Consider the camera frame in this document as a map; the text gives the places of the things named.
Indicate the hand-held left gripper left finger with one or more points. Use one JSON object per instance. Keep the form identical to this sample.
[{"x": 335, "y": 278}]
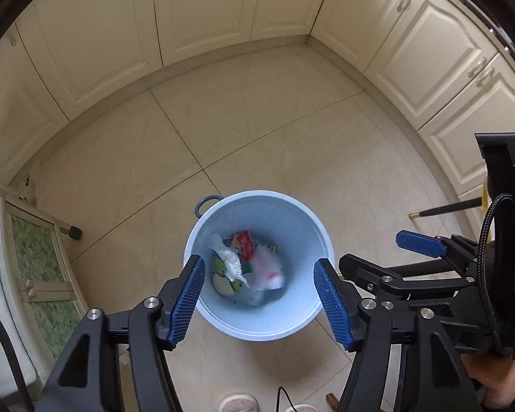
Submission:
[{"x": 184, "y": 304}]

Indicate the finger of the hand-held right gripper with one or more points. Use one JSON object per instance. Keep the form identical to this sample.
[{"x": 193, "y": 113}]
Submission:
[
  {"x": 356, "y": 270},
  {"x": 420, "y": 243}
]

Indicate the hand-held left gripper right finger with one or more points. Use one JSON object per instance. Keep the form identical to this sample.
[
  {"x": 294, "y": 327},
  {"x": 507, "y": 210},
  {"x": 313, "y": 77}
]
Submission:
[{"x": 332, "y": 304}]

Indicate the yellow fruit peel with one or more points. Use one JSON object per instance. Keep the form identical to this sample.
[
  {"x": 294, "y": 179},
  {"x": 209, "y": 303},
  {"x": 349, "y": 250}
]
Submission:
[{"x": 221, "y": 283}]

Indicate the clear plastic wrapper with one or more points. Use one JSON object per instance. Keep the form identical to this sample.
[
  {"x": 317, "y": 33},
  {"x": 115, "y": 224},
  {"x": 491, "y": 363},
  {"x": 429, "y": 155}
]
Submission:
[{"x": 228, "y": 261}]

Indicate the trash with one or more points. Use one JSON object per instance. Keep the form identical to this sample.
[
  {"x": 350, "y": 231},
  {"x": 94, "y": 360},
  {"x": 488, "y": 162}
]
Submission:
[{"x": 264, "y": 272}]

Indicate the red snack packet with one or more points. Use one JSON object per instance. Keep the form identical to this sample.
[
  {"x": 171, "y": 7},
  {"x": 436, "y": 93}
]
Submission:
[{"x": 244, "y": 244}]

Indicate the blue trash bin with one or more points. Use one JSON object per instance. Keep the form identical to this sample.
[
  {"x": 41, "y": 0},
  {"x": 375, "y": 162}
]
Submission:
[{"x": 261, "y": 214}]

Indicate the person's right forearm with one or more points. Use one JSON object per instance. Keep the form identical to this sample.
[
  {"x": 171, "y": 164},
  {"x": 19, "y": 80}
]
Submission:
[{"x": 502, "y": 382}]

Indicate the round marble table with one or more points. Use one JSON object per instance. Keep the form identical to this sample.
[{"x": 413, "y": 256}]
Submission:
[{"x": 446, "y": 209}]

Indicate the white shoe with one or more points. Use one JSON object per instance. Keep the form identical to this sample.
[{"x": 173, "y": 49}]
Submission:
[
  {"x": 302, "y": 408},
  {"x": 238, "y": 403}
]

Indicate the green glass door cabinet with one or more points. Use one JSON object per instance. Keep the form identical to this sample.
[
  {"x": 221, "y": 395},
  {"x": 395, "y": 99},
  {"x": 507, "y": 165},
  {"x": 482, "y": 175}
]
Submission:
[{"x": 38, "y": 274}]

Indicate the cream stove base cabinet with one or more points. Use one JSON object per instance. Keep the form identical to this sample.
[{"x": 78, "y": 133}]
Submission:
[{"x": 433, "y": 60}]

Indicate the cream sink base cabinet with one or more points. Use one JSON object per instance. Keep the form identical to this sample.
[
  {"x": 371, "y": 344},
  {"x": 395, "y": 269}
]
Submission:
[{"x": 197, "y": 4}]

